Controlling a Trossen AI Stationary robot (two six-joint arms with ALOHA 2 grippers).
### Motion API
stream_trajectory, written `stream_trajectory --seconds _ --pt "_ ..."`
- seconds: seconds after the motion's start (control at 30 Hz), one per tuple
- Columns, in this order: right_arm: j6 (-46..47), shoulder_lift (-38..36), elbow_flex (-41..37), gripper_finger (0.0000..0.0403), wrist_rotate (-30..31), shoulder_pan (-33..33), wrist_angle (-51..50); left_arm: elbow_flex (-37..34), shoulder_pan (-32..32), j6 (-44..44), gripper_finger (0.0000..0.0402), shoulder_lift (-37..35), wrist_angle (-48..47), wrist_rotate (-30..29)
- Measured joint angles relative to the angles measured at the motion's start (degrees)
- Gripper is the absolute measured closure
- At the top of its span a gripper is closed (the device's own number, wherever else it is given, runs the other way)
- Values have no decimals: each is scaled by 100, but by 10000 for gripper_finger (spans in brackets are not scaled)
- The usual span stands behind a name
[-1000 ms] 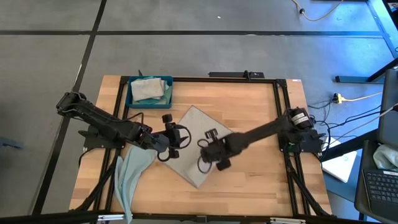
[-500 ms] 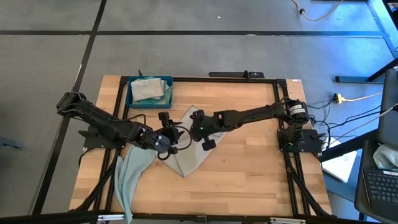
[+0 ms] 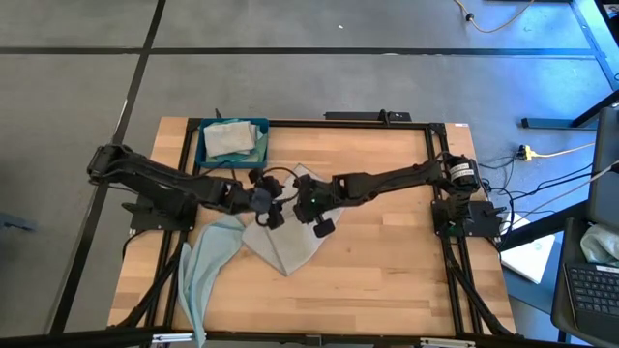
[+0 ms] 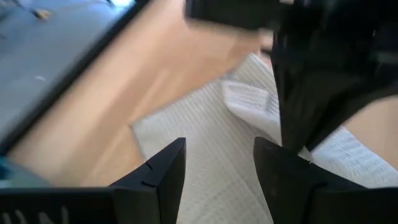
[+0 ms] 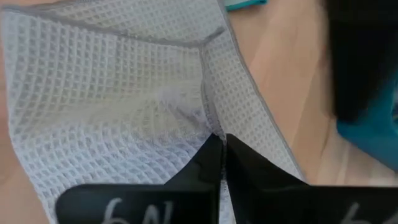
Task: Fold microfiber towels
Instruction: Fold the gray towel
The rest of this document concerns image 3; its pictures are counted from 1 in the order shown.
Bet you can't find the yellow power cable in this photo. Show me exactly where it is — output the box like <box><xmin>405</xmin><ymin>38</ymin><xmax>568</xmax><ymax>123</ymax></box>
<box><xmin>531</xmin><ymin>141</ymin><xmax>597</xmax><ymax>160</ymax></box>

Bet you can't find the black looped gripper cable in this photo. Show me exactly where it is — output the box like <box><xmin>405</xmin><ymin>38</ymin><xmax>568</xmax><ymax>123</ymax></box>
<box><xmin>249</xmin><ymin>166</ymin><xmax>302</xmax><ymax>204</ymax></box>

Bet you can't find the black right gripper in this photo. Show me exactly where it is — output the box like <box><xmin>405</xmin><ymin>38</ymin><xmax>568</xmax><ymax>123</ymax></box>
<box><xmin>290</xmin><ymin>172</ymin><xmax>347</xmax><ymax>224</ymax></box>

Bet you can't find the light blue microfiber towel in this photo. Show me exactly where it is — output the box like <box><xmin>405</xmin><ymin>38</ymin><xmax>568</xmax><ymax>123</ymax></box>
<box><xmin>177</xmin><ymin>215</ymin><xmax>247</xmax><ymax>348</ymax></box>

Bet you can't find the white laptop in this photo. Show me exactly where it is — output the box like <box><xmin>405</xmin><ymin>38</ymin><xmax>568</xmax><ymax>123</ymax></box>
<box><xmin>499</xmin><ymin>212</ymin><xmax>557</xmax><ymax>285</ymax></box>

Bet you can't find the black floor cable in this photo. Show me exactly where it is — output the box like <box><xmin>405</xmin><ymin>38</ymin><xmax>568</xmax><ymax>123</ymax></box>
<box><xmin>483</xmin><ymin>161</ymin><xmax>595</xmax><ymax>204</ymax></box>

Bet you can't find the light green cloth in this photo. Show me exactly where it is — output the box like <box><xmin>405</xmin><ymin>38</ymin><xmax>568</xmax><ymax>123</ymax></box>
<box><xmin>578</xmin><ymin>223</ymin><xmax>619</xmax><ymax>268</ymax></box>

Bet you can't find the black keyboard desk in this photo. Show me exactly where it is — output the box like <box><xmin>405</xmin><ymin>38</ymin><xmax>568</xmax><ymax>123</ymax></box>
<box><xmin>497</xmin><ymin>200</ymin><xmax>619</xmax><ymax>348</ymax></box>

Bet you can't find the teal plastic bin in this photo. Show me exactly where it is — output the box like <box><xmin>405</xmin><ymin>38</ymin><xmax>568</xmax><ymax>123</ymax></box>
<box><xmin>195</xmin><ymin>117</ymin><xmax>271</xmax><ymax>170</ymax></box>

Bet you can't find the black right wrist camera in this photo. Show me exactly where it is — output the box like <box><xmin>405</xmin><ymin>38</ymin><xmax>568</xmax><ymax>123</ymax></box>
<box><xmin>312</xmin><ymin>217</ymin><xmax>337</xmax><ymax>239</ymax></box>

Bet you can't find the computer keyboard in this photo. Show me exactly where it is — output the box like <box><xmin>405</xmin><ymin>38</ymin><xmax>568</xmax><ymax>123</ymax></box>
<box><xmin>563</xmin><ymin>262</ymin><xmax>619</xmax><ymax>333</ymax></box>

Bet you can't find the grey waffle-weave towel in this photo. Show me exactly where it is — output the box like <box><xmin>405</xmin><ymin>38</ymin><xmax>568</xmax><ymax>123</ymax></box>
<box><xmin>241</xmin><ymin>162</ymin><xmax>346</xmax><ymax>277</ymax></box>
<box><xmin>202</xmin><ymin>120</ymin><xmax>258</xmax><ymax>159</ymax></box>

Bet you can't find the yellow hanging cable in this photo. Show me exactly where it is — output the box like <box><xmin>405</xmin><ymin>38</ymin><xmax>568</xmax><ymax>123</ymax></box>
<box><xmin>453</xmin><ymin>0</ymin><xmax>536</xmax><ymax>35</ymax></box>

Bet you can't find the black mounting bracket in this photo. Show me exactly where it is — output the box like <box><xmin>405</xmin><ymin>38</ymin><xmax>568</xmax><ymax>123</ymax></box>
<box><xmin>323</xmin><ymin>110</ymin><xmax>413</xmax><ymax>123</ymax></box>

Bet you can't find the dark flat floor object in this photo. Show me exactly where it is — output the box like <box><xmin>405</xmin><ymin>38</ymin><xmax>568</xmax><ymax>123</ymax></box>
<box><xmin>0</xmin><ymin>211</ymin><xmax>39</xmax><ymax>233</ymax></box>

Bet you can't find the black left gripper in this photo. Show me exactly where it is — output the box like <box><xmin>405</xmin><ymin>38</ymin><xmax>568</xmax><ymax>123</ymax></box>
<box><xmin>225</xmin><ymin>181</ymin><xmax>287</xmax><ymax>230</ymax></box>

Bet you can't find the black rig crossbeam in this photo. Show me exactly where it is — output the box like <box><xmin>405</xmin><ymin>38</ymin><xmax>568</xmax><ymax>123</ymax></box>
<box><xmin>0</xmin><ymin>326</ymin><xmax>596</xmax><ymax>348</ymax></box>

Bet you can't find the yellow-green microfiber towel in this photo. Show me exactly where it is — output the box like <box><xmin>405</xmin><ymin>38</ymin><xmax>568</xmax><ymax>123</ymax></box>
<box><xmin>251</xmin><ymin>124</ymin><xmax>269</xmax><ymax>156</ymax></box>

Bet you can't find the black aluminium table frame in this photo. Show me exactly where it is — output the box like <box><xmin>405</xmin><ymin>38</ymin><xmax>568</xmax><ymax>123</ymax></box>
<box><xmin>108</xmin><ymin>117</ymin><xmax>518</xmax><ymax>348</ymax></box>

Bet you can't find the white floor cable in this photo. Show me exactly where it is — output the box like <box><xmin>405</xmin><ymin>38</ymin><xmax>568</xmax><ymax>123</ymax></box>
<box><xmin>529</xmin><ymin>162</ymin><xmax>619</xmax><ymax>215</ymax></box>

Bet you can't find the grey computer monitor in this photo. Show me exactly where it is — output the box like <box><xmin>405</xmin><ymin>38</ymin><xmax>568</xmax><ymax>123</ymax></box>
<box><xmin>587</xmin><ymin>105</ymin><xmax>619</xmax><ymax>233</ymax></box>

